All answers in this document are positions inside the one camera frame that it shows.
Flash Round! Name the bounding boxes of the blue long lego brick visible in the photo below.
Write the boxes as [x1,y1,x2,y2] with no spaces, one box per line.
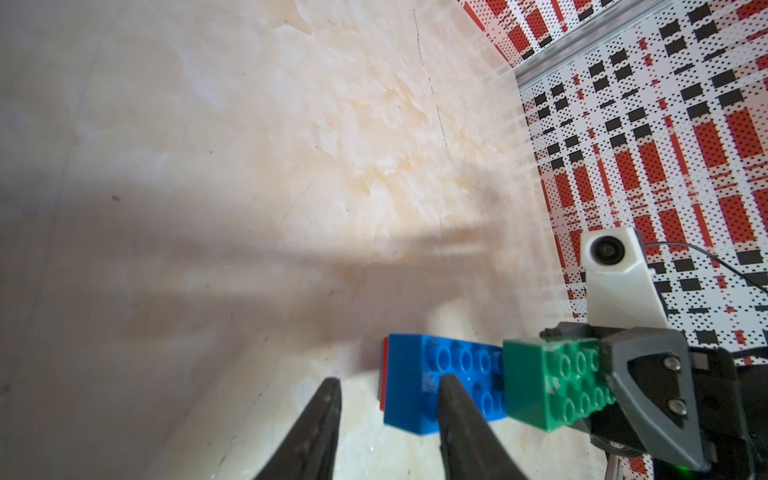
[384,334,507,435]

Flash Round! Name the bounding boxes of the red lego brick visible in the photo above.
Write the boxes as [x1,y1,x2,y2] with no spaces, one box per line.
[378,336,389,412]

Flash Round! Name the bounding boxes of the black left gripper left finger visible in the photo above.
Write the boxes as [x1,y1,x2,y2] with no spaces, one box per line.
[255,377,342,480]

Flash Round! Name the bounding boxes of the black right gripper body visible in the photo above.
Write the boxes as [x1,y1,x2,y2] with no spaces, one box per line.
[627,346,767,479]

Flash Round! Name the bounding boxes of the green lego brick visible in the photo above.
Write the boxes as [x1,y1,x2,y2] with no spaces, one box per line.
[503,338,616,432]

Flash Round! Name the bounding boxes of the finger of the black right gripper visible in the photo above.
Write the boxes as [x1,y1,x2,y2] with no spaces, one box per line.
[540,322,711,472]

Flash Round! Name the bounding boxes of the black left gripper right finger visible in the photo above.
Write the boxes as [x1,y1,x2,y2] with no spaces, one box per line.
[437,375,526,479]

